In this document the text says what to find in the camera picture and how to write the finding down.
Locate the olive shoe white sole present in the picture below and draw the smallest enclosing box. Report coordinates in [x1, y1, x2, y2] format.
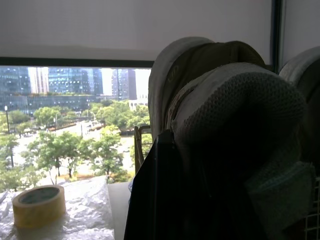
[147, 36, 274, 141]

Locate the white crinkled plastic sheet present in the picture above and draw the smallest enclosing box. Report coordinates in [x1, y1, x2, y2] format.
[0, 174, 116, 240]

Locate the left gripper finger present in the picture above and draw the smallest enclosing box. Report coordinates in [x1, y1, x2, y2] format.
[123, 129, 193, 240]

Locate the grey knit shoe white sole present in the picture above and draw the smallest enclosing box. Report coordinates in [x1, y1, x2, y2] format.
[167, 61, 317, 240]

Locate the yellow roll of tape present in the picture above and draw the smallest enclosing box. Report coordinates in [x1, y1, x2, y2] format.
[11, 184, 67, 229]

